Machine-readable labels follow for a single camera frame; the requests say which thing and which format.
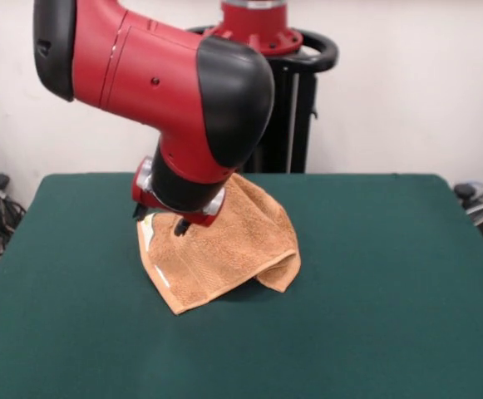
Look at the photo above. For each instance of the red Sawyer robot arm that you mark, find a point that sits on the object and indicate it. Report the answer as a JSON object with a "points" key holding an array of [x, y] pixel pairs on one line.
{"points": [[149, 75]]}

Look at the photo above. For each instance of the small black power adapter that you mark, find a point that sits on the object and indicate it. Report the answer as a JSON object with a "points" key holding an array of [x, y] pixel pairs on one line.
{"points": [[464, 191]]}

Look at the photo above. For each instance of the tan terry towel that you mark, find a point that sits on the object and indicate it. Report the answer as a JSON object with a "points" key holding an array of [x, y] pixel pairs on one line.
{"points": [[224, 257]]}

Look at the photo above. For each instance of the dark green table cloth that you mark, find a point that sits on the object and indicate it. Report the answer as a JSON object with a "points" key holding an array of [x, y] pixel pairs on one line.
{"points": [[349, 291]]}

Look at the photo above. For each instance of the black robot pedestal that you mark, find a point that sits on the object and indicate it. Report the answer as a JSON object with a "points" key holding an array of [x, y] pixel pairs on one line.
{"points": [[299, 124]]}

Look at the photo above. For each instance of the white round object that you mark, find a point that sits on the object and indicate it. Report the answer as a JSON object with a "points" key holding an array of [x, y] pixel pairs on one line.
{"points": [[479, 212]]}

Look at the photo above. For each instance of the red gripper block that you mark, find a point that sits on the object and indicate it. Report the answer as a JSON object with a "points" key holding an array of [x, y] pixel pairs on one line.
{"points": [[136, 195]]}

